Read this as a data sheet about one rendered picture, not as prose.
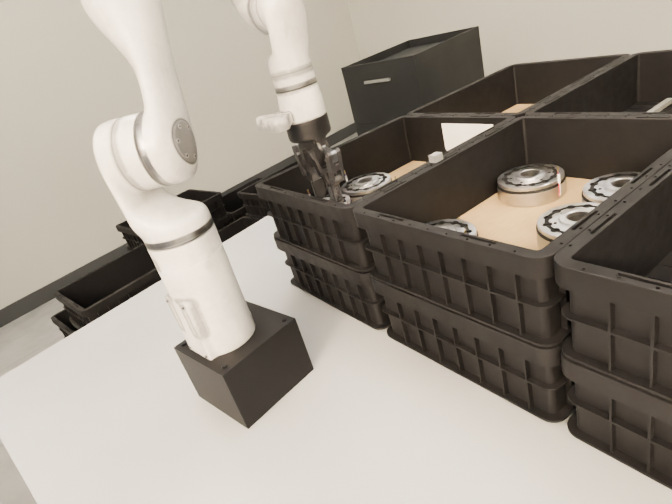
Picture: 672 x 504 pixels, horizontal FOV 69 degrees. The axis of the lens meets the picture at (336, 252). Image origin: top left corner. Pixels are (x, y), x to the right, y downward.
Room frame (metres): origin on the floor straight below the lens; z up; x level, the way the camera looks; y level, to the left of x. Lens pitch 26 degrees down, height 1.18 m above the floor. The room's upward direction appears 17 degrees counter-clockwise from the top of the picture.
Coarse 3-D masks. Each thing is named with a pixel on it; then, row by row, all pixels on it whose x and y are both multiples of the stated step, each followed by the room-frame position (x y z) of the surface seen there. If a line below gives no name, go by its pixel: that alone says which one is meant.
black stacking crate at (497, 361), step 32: (384, 288) 0.59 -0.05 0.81; (416, 320) 0.55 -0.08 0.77; (448, 320) 0.49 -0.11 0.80; (448, 352) 0.52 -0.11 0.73; (480, 352) 0.47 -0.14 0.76; (512, 352) 0.41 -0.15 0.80; (544, 352) 0.38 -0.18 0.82; (480, 384) 0.46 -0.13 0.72; (512, 384) 0.43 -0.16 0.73; (544, 384) 0.39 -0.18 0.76; (544, 416) 0.39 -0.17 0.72
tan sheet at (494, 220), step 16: (576, 192) 0.67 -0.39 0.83; (480, 208) 0.72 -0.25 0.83; (496, 208) 0.70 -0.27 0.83; (512, 208) 0.69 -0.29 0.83; (528, 208) 0.67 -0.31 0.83; (544, 208) 0.65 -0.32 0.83; (480, 224) 0.66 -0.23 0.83; (496, 224) 0.65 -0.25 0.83; (512, 224) 0.63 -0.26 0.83; (528, 224) 0.62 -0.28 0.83; (496, 240) 0.60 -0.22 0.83; (512, 240) 0.59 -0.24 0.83; (528, 240) 0.58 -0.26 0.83
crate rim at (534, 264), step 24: (528, 120) 0.80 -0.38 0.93; (552, 120) 0.76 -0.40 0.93; (576, 120) 0.72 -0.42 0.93; (600, 120) 0.69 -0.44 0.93; (624, 120) 0.66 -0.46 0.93; (648, 120) 0.63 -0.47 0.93; (480, 144) 0.75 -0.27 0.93; (432, 168) 0.69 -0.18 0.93; (648, 168) 0.49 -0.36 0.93; (384, 192) 0.66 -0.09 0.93; (624, 192) 0.45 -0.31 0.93; (360, 216) 0.60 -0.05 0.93; (384, 216) 0.58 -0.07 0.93; (600, 216) 0.42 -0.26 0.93; (408, 240) 0.53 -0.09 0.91; (432, 240) 0.49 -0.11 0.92; (456, 240) 0.46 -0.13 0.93; (480, 240) 0.44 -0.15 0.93; (504, 264) 0.41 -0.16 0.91; (528, 264) 0.38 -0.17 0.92; (552, 264) 0.38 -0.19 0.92
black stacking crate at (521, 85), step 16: (560, 64) 1.15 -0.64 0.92; (576, 64) 1.12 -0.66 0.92; (592, 64) 1.09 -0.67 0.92; (496, 80) 1.23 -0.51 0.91; (512, 80) 1.26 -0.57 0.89; (528, 80) 1.23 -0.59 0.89; (544, 80) 1.19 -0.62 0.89; (560, 80) 1.15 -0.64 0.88; (576, 80) 1.12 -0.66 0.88; (464, 96) 1.17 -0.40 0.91; (480, 96) 1.20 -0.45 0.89; (496, 96) 1.22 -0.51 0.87; (512, 96) 1.26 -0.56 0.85; (528, 96) 1.23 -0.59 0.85; (544, 96) 1.19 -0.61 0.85; (432, 112) 1.11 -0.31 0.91; (448, 112) 1.14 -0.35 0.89; (464, 112) 1.16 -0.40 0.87; (480, 112) 1.19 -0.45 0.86; (496, 112) 1.22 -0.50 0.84
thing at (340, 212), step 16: (384, 128) 1.04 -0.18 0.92; (496, 128) 0.79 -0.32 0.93; (464, 144) 0.76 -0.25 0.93; (272, 176) 0.91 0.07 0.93; (400, 176) 0.70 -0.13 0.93; (272, 192) 0.82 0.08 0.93; (288, 192) 0.78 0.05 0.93; (304, 208) 0.74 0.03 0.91; (320, 208) 0.69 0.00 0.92; (336, 208) 0.65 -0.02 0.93; (352, 208) 0.64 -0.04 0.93
